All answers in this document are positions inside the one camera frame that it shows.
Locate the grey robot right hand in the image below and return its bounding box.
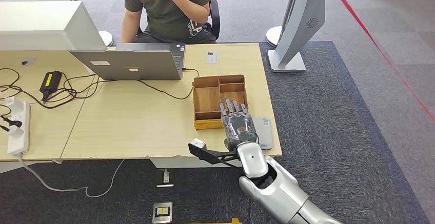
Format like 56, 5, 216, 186
218, 98, 260, 151

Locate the wooden compartment box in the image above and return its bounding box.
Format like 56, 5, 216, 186
192, 74, 249, 130

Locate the grey card reader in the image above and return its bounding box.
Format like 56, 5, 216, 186
253, 117, 273, 151

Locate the person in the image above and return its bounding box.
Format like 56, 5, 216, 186
121, 0, 213, 44

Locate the black office chair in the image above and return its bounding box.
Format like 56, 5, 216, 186
205, 0, 222, 41

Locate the white desk crossbeam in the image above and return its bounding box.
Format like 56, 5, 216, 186
150, 156, 244, 169

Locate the white round stanchion base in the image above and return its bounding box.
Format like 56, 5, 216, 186
265, 26, 283, 48
98, 30, 114, 47

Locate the grey laptop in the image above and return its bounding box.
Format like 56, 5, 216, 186
70, 42, 186, 81

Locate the yellow floor tape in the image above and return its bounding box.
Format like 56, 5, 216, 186
176, 218, 242, 224

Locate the light wooden desk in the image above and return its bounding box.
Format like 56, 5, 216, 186
0, 47, 99, 175
61, 42, 283, 169

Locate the dark grey carpet mat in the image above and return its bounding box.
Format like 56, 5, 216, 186
0, 41, 429, 224

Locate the silver floor socket box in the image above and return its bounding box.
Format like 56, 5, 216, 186
152, 201, 173, 224

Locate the silver kiosk stand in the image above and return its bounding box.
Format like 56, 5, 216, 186
266, 0, 326, 73

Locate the white desktop monitor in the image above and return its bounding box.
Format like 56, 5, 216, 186
0, 1, 107, 52

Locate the black power adapter yellow label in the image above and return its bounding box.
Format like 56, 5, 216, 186
39, 71, 63, 102

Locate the red barrier belt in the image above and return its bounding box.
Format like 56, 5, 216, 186
324, 0, 435, 123

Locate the white power strip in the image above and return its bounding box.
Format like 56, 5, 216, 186
7, 100, 31, 156

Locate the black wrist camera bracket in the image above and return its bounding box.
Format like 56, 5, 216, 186
188, 143, 243, 166

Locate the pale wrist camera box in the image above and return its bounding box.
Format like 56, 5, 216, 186
189, 138, 207, 149

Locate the black laptop charger cable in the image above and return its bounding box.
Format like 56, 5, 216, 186
44, 67, 201, 109

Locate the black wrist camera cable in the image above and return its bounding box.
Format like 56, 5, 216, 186
217, 158, 254, 224

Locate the white floor cable connector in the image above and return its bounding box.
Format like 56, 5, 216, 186
156, 169, 174, 189

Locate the black mains cable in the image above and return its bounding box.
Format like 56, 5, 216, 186
0, 67, 47, 109

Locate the white power strip cable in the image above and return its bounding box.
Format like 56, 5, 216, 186
17, 154, 125, 199

